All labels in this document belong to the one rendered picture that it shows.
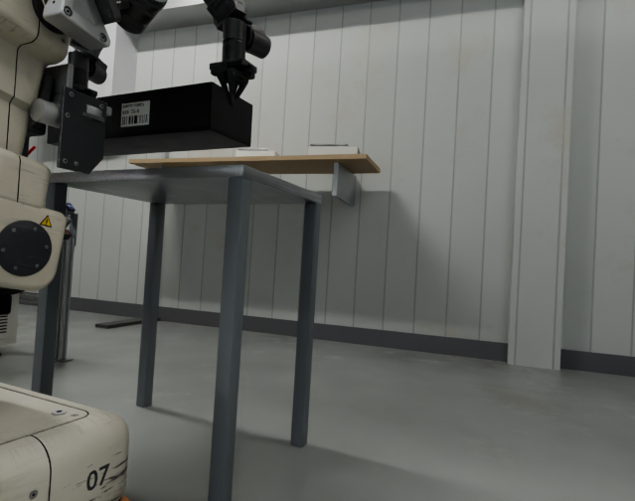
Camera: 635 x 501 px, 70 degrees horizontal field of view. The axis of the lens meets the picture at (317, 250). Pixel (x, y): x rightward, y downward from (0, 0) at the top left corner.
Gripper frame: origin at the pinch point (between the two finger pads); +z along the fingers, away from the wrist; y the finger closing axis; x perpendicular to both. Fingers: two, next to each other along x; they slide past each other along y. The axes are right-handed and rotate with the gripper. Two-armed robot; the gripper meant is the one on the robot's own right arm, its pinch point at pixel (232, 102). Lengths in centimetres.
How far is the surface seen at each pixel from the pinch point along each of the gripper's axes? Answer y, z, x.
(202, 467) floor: 12, 96, -9
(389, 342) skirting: 19, 99, -224
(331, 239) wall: 66, 26, -223
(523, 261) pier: -67, 37, -227
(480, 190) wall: -38, -11, -235
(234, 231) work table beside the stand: -5.0, 31.9, 4.0
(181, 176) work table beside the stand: 11.9, 18.4, 3.6
